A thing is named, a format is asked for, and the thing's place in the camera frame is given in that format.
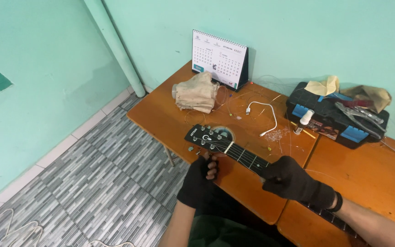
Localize person's left hand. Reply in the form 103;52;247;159
176;153;219;210

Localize person's right hand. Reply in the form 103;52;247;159
259;156;336;209

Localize black guitar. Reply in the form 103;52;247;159
184;124;370;245

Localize roll of tape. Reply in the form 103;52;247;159
211;126;236;143

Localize pile of clear plastic bits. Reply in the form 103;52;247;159
264;127;291;143

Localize metal table leg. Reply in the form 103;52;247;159
163;146;176;167

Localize yellow stick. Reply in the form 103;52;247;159
290;121;317;139

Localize person's dark green clothing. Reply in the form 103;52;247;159
188;192;287;247

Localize small white-capped bottle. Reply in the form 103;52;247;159
294;109;315;135

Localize orange wooden table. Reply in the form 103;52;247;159
126;61;320;225
276;135;395;247

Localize brown printed packet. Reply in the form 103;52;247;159
309;118;339;140

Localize black wristband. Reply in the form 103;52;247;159
328;191;343;212

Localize beige cloth over jar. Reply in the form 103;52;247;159
172;71;219;114

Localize black toolbox with blue latches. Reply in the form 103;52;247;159
286;82;390;149

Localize pale yellow cloth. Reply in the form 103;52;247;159
304;75;340;97

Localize grey metal pliers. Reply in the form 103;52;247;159
335;102;385;140

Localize white desk calendar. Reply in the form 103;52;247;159
192;30;249;91

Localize brown cloth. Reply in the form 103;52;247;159
340;85;392;114

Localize coiled guitar string wire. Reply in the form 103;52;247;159
184;110;206;127

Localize white usb cable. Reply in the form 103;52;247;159
246;101;278;137

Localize tangle of guitar string wires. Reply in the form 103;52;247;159
217;75;289;128

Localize red-handled tool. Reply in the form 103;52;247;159
335;99;366;109

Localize green wall pipe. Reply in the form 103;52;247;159
83;0;146;98

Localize white cable on floor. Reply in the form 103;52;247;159
0;208;136;247

